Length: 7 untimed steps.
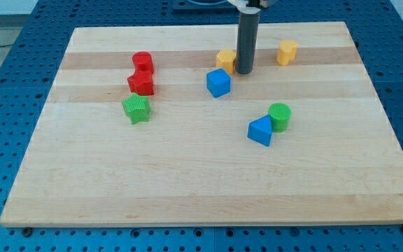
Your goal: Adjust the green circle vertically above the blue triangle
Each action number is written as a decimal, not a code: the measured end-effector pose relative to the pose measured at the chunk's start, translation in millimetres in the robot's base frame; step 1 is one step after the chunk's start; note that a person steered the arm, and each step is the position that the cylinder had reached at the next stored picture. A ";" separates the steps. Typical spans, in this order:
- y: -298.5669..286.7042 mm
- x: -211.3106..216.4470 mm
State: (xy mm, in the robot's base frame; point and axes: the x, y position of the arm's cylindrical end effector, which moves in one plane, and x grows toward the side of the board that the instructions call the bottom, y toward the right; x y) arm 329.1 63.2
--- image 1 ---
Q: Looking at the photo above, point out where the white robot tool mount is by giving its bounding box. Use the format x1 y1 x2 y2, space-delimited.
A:
227 0 277 13

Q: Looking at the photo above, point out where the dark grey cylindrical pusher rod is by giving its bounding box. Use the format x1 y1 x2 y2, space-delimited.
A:
236 12 260 74

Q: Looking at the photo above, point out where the blue triangle block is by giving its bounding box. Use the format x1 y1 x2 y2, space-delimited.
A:
247 115 273 147

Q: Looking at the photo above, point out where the yellow hexagon block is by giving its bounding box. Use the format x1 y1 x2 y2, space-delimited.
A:
215 49 236 75

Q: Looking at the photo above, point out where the yellow heart block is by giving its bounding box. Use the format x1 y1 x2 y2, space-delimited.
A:
276 40 298 66

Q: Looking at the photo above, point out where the blue cube block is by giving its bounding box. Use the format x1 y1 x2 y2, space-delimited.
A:
206 69 231 98

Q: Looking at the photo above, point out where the green cylinder block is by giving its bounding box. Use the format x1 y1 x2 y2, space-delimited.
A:
268 103 292 132

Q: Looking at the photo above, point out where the red crescent block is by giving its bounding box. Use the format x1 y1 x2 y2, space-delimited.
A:
132 51 155 74

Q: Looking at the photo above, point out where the red star block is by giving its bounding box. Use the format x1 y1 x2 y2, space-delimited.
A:
127 71 154 96

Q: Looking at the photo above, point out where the green star block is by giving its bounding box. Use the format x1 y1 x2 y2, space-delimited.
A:
122 92 151 125

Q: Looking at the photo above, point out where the light wooden board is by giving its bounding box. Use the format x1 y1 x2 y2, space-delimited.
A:
0 22 403 228

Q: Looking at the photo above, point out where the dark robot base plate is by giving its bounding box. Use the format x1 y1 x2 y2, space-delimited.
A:
172 0 236 13

